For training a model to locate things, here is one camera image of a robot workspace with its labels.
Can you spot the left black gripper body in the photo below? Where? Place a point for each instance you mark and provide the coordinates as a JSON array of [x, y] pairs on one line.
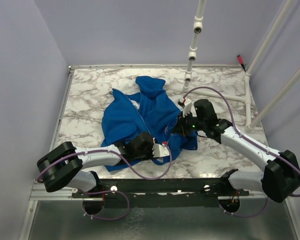
[[146, 154]]

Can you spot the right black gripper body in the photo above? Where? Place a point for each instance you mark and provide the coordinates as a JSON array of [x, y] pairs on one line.
[[188, 123]]

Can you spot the blue jacket with white lining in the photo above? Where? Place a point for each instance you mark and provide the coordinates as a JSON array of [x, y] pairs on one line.
[[149, 110]]

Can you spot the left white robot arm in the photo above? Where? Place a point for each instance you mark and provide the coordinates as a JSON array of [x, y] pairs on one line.
[[64, 166]]

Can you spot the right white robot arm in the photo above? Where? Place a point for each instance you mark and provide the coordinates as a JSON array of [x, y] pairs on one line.
[[279, 170]]

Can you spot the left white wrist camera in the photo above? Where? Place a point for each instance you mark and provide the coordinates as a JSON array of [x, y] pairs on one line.
[[160, 151]]

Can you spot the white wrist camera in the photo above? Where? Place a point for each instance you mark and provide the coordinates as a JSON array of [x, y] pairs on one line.
[[160, 151], [186, 105]]

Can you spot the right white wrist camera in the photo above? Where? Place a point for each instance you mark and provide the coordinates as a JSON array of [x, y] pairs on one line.
[[186, 105]]

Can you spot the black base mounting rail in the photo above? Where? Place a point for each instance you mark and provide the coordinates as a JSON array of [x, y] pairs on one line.
[[160, 193]]

